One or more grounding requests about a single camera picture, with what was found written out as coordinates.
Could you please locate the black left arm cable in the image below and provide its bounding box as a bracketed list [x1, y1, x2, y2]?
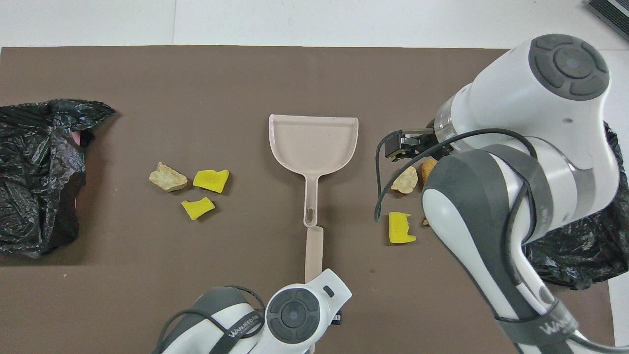
[152, 285, 266, 354]

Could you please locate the beige plastic dustpan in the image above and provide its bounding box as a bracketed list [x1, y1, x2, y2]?
[268, 114, 359, 229]

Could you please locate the yellow sponge piece with notch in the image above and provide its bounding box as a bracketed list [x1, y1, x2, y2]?
[388, 212, 417, 244]

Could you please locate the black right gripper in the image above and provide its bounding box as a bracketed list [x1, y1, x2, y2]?
[385, 127, 438, 163]

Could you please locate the brown oval bread roll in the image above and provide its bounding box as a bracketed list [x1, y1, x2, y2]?
[421, 158, 439, 183]

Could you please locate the brown table mat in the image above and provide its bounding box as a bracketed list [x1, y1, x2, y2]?
[0, 45, 616, 354]

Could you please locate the dark ribbed grille panel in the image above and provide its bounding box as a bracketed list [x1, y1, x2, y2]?
[587, 0, 629, 42]

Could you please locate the pale rock chunk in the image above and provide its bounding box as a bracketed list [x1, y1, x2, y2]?
[391, 166, 419, 194]

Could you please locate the yellow sponge wedge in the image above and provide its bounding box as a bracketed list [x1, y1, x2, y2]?
[192, 169, 230, 194]

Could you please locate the beige brush with black bristles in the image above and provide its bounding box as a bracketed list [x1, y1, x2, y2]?
[305, 226, 325, 285]

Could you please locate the beige rock chunk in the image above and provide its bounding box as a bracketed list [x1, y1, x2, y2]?
[148, 162, 188, 192]

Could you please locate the yellow sponge piece green-backed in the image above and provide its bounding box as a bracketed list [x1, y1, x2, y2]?
[181, 197, 216, 221]

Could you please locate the pink bin with black bag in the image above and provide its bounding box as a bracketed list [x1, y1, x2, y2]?
[0, 99, 116, 259]

